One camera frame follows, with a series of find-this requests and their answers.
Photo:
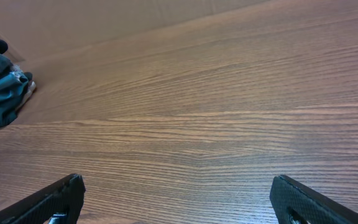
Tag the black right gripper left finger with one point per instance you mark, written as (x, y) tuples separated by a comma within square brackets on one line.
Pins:
[(60, 202)]

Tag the beige folded garment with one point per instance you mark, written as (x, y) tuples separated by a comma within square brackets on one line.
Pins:
[(30, 89)]

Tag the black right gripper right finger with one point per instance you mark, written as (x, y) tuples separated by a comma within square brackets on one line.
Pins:
[(294, 202)]

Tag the blue denim garment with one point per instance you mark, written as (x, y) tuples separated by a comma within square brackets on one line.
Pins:
[(12, 90)]

